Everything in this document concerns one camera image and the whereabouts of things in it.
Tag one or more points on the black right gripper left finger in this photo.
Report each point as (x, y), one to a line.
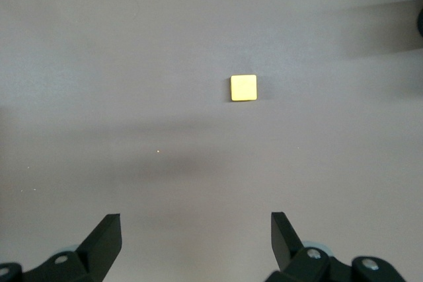
(96, 255)

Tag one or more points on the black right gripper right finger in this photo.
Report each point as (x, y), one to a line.
(287, 252)

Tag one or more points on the yellow block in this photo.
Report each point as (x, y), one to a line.
(244, 88)

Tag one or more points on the brown table cover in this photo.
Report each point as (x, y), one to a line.
(132, 64)

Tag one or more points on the black round object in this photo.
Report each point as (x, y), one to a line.
(420, 23)

